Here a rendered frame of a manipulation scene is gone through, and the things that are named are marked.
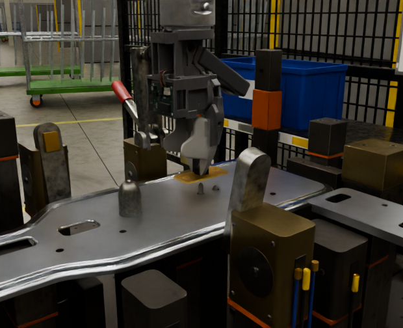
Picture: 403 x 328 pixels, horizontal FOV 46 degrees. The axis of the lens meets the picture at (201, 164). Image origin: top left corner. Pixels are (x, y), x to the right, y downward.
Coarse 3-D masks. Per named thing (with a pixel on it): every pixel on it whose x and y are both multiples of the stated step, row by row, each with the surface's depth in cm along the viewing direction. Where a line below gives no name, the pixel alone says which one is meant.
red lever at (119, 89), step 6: (114, 84) 89; (120, 84) 89; (114, 90) 88; (120, 90) 88; (126, 90) 88; (120, 96) 87; (126, 96) 87; (126, 102) 86; (132, 102) 87; (126, 108) 87; (132, 108) 86; (132, 114) 85; (150, 126) 84; (150, 132) 83; (150, 138) 82; (156, 138) 83
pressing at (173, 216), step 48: (96, 192) 74; (144, 192) 75; (192, 192) 75; (288, 192) 75; (0, 240) 59; (48, 240) 59; (96, 240) 59; (144, 240) 59; (192, 240) 60; (0, 288) 49
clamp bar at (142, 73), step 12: (132, 48) 79; (144, 48) 80; (132, 60) 80; (144, 60) 80; (144, 72) 81; (144, 84) 81; (144, 96) 80; (144, 108) 80; (144, 120) 81; (156, 120) 83; (144, 132) 81; (156, 132) 83
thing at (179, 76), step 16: (160, 32) 64; (176, 32) 63; (192, 32) 62; (208, 32) 64; (160, 48) 63; (176, 48) 63; (192, 48) 66; (160, 64) 64; (176, 64) 64; (192, 64) 66; (160, 80) 64; (176, 80) 62; (192, 80) 64; (208, 80) 65; (160, 96) 65; (176, 96) 63; (192, 96) 65; (208, 96) 66; (160, 112) 66; (176, 112) 63; (192, 112) 65
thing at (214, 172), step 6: (198, 168) 73; (210, 168) 76; (216, 168) 76; (180, 174) 73; (186, 174) 73; (192, 174) 73; (198, 174) 72; (204, 174) 73; (210, 174) 73; (216, 174) 73; (222, 174) 74; (180, 180) 71; (186, 180) 70; (192, 180) 70; (198, 180) 71
